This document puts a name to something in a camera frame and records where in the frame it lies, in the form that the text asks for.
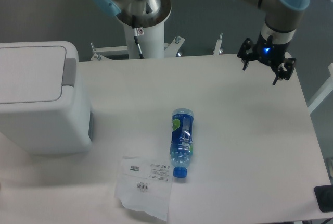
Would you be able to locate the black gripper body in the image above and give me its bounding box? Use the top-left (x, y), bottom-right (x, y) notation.
top-left (253, 31), bottom-right (289, 65)

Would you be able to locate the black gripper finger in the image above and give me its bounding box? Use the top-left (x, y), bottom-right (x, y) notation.
top-left (237, 38), bottom-right (257, 71)
top-left (272, 58), bottom-right (296, 85)

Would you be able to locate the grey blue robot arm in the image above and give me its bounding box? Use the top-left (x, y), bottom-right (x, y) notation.
top-left (93, 0), bottom-right (310, 81)

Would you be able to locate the grey trash can push button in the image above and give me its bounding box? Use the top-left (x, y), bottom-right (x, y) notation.
top-left (62, 58), bottom-right (77, 87)

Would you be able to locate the white plastic trash can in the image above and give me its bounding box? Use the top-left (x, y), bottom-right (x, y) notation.
top-left (1, 41), bottom-right (93, 155)

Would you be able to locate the blue plastic water bottle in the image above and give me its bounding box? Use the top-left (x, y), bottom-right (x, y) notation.
top-left (170, 108), bottom-right (194, 178)

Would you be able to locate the black device at edge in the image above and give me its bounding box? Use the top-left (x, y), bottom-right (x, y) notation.
top-left (314, 185), bottom-right (332, 213)

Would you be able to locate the clear plastic packaging bag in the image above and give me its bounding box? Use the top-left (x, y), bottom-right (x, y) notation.
top-left (114, 156), bottom-right (173, 221)

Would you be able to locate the white frame leg right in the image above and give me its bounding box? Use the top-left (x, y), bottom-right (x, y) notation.
top-left (307, 63), bottom-right (332, 114)

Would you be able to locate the white metal table frame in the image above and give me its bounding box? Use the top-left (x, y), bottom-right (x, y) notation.
top-left (90, 33), bottom-right (224, 61)

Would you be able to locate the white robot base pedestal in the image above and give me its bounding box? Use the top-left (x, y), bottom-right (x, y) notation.
top-left (117, 0), bottom-right (172, 59)

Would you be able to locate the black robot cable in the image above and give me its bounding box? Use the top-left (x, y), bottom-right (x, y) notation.
top-left (131, 15), bottom-right (145, 59)

